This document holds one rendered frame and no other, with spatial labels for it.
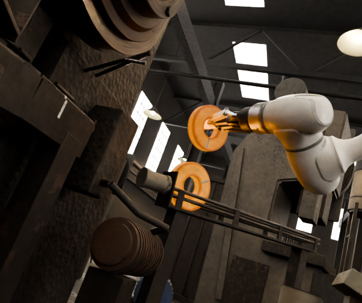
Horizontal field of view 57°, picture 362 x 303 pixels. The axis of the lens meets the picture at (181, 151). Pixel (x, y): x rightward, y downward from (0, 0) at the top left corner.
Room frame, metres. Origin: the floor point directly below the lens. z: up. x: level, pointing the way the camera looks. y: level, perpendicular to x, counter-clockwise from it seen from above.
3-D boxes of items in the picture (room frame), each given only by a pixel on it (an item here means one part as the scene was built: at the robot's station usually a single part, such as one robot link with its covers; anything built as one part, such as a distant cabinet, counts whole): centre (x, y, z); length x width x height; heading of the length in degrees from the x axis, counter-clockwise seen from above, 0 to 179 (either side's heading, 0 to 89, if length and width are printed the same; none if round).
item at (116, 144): (0.87, 0.21, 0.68); 0.11 x 0.08 x 0.24; 68
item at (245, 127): (0.89, -0.15, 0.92); 0.09 x 0.08 x 0.07; 33
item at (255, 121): (0.83, -0.19, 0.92); 0.09 x 0.06 x 0.09; 123
